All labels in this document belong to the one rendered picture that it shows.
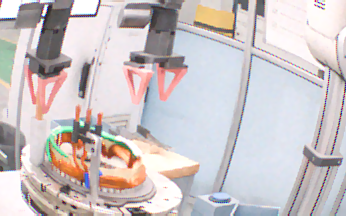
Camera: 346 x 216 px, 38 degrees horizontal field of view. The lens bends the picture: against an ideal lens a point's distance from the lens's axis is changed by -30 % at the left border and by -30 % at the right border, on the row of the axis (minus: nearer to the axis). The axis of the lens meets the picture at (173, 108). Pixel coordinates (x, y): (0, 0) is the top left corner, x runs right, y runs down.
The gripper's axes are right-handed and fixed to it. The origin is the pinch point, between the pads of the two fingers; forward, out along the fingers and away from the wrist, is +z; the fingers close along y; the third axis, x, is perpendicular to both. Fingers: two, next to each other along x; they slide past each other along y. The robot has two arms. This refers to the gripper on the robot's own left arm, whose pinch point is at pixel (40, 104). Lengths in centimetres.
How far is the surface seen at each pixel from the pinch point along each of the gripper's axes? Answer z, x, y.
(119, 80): 77, 179, -156
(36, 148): 7.5, -1.9, 1.9
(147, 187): 11.1, 15.9, 14.2
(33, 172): 10.8, -5.0, 4.5
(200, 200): 20.7, 35.0, 11.7
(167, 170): 17.8, 34.9, 2.1
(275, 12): 14, 223, -96
